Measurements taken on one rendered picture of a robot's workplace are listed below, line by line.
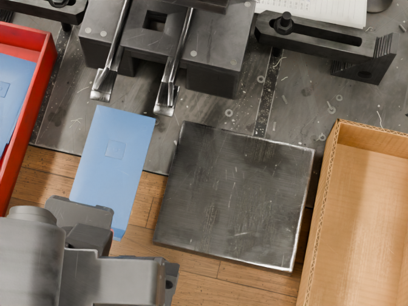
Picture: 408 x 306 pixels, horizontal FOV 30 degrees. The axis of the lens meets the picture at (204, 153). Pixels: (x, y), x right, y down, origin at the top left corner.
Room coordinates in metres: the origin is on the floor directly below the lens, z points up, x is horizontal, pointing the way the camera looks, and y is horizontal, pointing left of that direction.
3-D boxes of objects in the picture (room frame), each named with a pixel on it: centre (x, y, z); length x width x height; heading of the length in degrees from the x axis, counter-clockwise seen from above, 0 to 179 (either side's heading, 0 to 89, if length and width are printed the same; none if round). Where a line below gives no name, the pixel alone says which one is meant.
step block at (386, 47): (0.47, -0.19, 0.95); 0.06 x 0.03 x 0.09; 83
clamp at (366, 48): (0.48, -0.12, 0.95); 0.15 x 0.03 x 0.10; 83
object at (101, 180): (0.26, 0.10, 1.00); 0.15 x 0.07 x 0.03; 172
